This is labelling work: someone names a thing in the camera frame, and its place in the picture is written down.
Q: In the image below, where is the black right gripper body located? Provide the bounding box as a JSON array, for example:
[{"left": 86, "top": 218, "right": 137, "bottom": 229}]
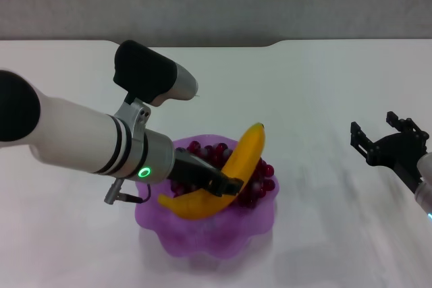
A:
[{"left": 366, "top": 130, "right": 429, "bottom": 194}]

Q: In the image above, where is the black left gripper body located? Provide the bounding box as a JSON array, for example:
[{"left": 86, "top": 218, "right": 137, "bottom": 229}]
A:
[{"left": 167, "top": 148, "right": 223, "bottom": 195}]

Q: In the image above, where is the yellow banana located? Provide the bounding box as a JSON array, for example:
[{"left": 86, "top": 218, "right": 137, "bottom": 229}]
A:
[{"left": 157, "top": 121, "right": 267, "bottom": 221}]

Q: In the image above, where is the dark red grape bunch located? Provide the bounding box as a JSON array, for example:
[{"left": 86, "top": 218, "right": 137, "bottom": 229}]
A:
[{"left": 170, "top": 140, "right": 276, "bottom": 209}]

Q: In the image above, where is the purple translucent scalloped bowl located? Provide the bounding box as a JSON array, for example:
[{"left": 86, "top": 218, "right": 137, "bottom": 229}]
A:
[{"left": 134, "top": 134, "right": 280, "bottom": 264}]

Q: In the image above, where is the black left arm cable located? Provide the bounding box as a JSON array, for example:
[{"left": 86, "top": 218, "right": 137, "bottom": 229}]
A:
[{"left": 103, "top": 178, "right": 153, "bottom": 205}]

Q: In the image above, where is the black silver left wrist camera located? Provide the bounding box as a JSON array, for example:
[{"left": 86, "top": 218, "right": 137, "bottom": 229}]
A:
[{"left": 113, "top": 40, "right": 200, "bottom": 107}]

